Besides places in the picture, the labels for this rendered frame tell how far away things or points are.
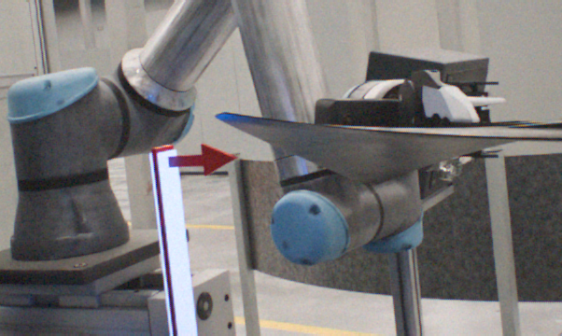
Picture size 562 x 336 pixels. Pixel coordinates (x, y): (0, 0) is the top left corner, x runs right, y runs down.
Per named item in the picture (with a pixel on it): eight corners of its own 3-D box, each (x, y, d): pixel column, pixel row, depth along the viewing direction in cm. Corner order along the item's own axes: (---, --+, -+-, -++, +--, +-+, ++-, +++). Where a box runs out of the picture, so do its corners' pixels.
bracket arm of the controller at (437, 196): (405, 224, 110) (403, 201, 110) (384, 224, 111) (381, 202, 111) (454, 192, 131) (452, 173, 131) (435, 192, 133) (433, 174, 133)
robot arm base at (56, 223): (-15, 260, 109) (-24, 184, 109) (66, 234, 122) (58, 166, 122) (78, 260, 102) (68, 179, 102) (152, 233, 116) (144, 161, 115)
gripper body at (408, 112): (501, 77, 77) (452, 79, 89) (411, 77, 76) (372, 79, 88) (501, 161, 78) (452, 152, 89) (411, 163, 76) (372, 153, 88)
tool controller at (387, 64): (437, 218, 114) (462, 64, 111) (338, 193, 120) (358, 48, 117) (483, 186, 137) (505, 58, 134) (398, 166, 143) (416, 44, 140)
